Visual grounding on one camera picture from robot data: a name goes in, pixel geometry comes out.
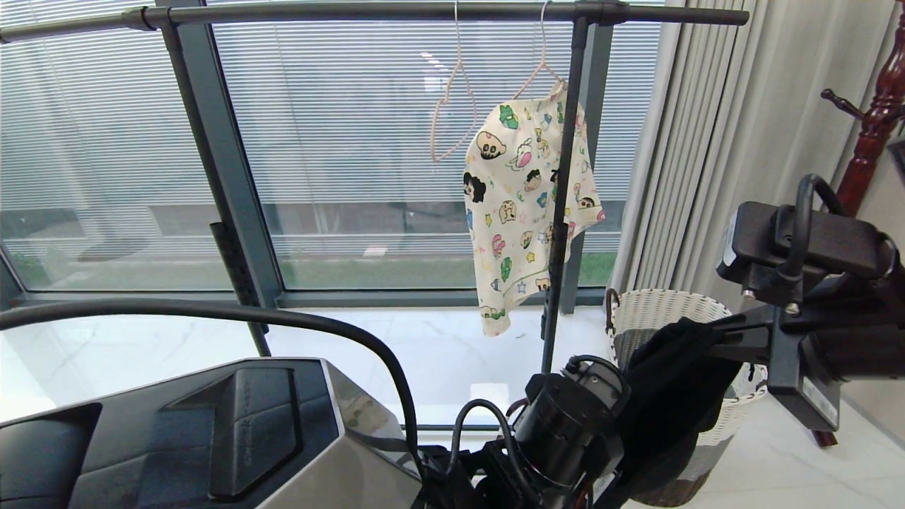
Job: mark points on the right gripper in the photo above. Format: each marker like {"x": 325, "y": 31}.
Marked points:
{"x": 848, "y": 346}

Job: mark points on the black garment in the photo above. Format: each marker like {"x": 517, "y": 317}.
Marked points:
{"x": 672, "y": 396}

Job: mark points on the cream printed garment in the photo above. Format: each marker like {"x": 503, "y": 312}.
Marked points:
{"x": 509, "y": 212}

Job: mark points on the pink clothes hanger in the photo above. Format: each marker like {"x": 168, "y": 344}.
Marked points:
{"x": 442, "y": 106}
{"x": 541, "y": 42}

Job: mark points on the white laundry basket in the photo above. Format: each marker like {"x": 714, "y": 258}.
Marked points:
{"x": 672, "y": 307}

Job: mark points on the black clothes rack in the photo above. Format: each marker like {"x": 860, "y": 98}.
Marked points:
{"x": 353, "y": 12}

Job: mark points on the beige curtain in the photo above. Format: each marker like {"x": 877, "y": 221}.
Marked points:
{"x": 707, "y": 141}

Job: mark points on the dark wooden coat stand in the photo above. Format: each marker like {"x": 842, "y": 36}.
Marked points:
{"x": 873, "y": 127}

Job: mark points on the window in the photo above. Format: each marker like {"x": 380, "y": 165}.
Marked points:
{"x": 339, "y": 141}

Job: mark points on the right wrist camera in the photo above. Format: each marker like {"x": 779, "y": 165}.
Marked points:
{"x": 834, "y": 240}

